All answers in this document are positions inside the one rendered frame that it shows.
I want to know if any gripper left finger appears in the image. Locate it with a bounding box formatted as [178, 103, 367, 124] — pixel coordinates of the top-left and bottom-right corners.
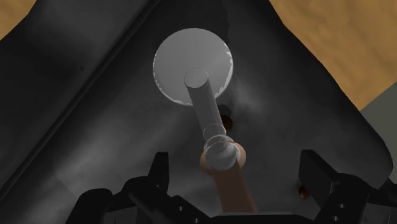
[65, 151, 216, 224]

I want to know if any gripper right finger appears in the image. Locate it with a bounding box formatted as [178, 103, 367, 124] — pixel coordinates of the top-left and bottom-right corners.
[298, 149, 397, 224]

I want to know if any black sofa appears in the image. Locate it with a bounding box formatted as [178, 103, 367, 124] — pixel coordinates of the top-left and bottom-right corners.
[0, 0, 393, 224]

